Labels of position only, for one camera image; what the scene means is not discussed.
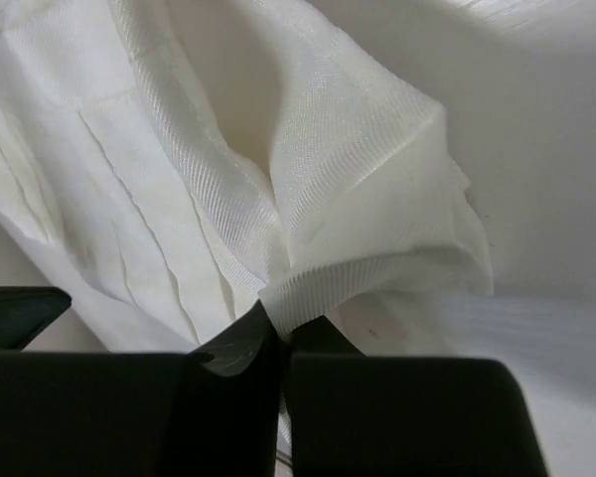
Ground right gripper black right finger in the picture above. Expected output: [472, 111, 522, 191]
[287, 317, 548, 476]

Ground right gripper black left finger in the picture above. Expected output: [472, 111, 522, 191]
[0, 287, 280, 476]

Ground white pleated skirt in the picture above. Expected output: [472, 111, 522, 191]
[0, 1, 493, 350]

